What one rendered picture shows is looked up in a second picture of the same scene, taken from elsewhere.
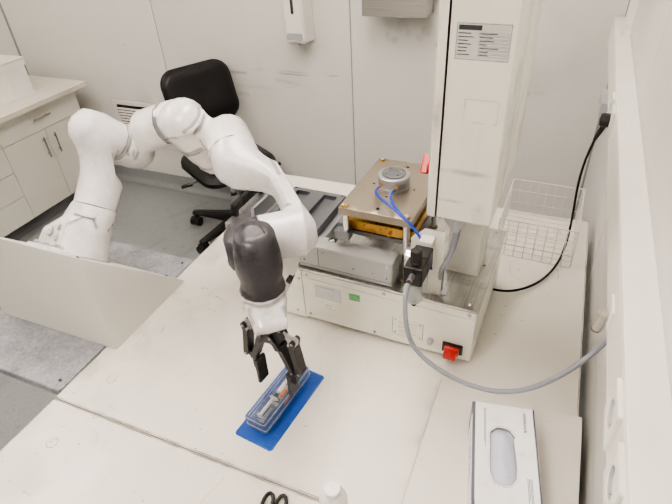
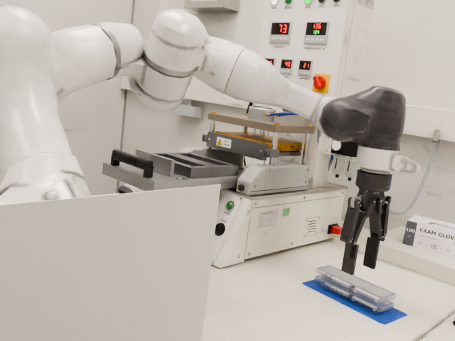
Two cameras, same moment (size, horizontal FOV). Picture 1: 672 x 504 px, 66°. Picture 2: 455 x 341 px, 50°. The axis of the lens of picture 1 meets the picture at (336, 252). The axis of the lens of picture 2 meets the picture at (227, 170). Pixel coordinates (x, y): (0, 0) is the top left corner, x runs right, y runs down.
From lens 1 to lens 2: 157 cm
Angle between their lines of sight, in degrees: 70
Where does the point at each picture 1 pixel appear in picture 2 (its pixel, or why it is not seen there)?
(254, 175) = (279, 80)
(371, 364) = (321, 260)
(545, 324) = not seen: hidden behind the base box
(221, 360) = (275, 310)
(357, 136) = not seen: outside the picture
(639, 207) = not seen: hidden behind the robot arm
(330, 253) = (275, 171)
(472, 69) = (361, 11)
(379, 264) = (303, 169)
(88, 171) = (42, 105)
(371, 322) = (292, 234)
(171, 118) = (197, 23)
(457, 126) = (353, 47)
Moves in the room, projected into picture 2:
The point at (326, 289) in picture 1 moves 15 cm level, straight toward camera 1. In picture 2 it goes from (268, 214) to (325, 224)
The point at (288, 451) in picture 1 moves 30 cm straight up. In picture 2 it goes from (408, 308) to (434, 180)
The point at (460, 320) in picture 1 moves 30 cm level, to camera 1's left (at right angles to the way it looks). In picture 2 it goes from (338, 199) to (327, 220)
